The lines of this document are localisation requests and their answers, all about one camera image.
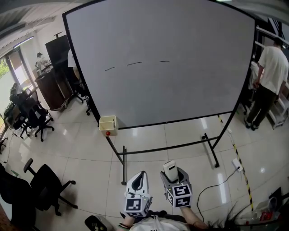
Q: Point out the yellow black floor tape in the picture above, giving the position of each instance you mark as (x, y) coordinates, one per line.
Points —
(245, 178)

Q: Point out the red round magnet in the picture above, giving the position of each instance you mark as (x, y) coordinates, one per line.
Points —
(108, 133)

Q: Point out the dark wooden cabinet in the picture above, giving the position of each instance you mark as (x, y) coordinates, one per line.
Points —
(50, 90)

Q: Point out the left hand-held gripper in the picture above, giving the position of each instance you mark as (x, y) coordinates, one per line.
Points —
(135, 205)

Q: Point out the person's left forearm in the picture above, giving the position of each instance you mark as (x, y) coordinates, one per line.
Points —
(128, 221)

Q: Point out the white plastic handheld device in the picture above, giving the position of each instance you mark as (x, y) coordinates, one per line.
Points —
(170, 169)

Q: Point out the person's black trousers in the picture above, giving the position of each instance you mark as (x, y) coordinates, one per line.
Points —
(167, 216)

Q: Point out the glass entrance door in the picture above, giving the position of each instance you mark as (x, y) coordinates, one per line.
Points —
(15, 70)

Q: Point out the person's white shirt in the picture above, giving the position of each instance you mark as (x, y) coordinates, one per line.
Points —
(158, 225)

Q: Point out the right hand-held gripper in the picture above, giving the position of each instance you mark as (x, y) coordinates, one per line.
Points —
(180, 195)

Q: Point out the black screen on stand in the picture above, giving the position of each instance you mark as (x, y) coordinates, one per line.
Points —
(57, 52)

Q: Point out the cream plastic holder box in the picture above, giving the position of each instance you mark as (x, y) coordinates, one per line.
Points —
(108, 125)

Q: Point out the clear plastic bin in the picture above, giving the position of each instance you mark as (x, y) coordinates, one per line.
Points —
(267, 209)

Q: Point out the large white board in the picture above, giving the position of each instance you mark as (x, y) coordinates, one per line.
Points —
(158, 90)

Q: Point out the person's right forearm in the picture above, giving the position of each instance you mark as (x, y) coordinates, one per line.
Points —
(192, 217)

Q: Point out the black office chair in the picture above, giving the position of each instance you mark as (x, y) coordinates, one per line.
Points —
(45, 180)
(39, 119)
(23, 108)
(13, 198)

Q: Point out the white power strip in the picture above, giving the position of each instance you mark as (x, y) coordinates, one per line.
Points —
(237, 164)

